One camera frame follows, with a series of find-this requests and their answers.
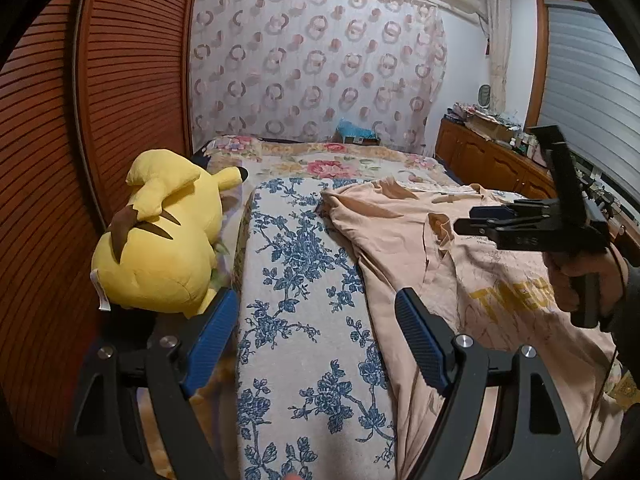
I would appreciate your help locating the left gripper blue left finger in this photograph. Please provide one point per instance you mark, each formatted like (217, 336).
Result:
(178, 359)

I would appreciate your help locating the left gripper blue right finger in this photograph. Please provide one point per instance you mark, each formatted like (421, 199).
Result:
(530, 435)

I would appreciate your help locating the peach printed t-shirt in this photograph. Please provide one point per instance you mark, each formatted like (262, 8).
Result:
(403, 236)

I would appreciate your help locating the person's right hand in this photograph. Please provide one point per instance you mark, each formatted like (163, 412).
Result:
(611, 269)

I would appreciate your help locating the brown wooden sideboard cabinet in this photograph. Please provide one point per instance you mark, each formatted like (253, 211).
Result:
(474, 159)

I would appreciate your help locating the yellow Pikachu plush toy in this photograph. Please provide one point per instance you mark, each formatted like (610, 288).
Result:
(158, 251)

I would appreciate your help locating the grey window roller blind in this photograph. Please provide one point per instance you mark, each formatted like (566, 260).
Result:
(591, 92)

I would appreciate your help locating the blue floral white blanket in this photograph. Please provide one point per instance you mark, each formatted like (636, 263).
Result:
(313, 397)

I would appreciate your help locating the small round desk fan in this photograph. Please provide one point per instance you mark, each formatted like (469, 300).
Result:
(484, 95)

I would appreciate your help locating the teal item on box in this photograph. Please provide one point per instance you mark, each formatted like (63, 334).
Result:
(349, 133)

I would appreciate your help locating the beige lace side curtain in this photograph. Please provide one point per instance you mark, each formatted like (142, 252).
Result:
(500, 32)

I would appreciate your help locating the pink floral bed quilt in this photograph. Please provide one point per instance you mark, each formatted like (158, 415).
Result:
(215, 404)

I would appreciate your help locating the brown louvered wooden wardrobe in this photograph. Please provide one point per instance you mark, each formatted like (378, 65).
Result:
(86, 85)

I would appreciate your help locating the pink circle patterned curtain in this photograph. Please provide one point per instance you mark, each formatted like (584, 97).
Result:
(294, 70)

